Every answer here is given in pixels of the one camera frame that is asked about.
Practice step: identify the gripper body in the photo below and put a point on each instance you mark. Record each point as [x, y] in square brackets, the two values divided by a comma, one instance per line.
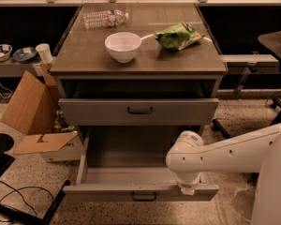
[187, 182]

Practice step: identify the grey drawer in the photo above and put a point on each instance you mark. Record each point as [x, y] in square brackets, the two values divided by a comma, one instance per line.
[127, 164]
[138, 112]

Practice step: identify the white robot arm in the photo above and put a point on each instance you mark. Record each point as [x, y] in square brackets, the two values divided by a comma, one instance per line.
[254, 152]

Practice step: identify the grey drawer cabinet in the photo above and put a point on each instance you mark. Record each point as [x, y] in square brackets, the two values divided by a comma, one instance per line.
[83, 67]

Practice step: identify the grey top drawer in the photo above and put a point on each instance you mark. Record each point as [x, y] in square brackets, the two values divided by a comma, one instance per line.
[138, 112]

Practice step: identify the open cardboard box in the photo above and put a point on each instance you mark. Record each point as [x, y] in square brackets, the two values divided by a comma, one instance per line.
[34, 111]

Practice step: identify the black chair base right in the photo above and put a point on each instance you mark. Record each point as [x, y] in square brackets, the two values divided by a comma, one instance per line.
[236, 117]

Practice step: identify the green chip bag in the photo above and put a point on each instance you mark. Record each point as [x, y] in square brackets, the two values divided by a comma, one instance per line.
[178, 36]

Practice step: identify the dark side table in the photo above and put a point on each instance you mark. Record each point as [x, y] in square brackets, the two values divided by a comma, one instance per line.
[272, 42]

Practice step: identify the clear plastic water bottle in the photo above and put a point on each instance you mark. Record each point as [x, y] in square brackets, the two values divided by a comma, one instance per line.
[105, 18]

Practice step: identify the white paper cup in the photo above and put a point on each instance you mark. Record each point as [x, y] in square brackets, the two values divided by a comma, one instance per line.
[44, 52]

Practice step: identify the blue patterned bowl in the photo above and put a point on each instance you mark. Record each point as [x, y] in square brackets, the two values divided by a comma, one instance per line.
[25, 55]

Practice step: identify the blue white bowl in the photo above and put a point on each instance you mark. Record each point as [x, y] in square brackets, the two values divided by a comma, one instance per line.
[5, 52]

